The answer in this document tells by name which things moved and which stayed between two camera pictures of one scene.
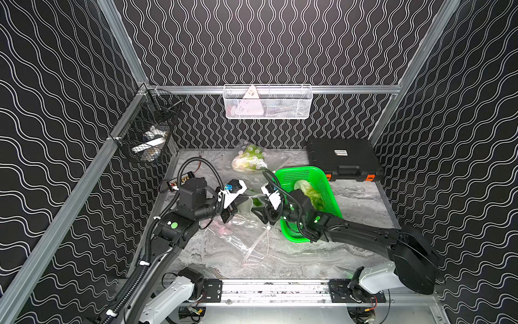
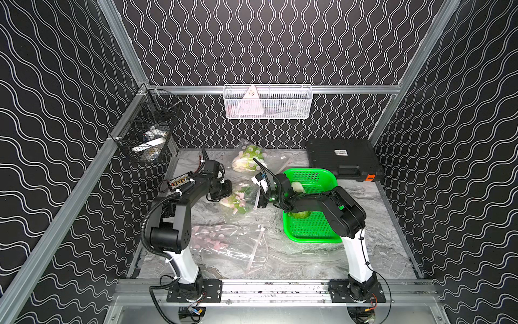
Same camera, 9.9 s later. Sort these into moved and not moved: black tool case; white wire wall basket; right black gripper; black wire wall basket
Moved: right black gripper
Not moved: black wire wall basket; white wire wall basket; black tool case
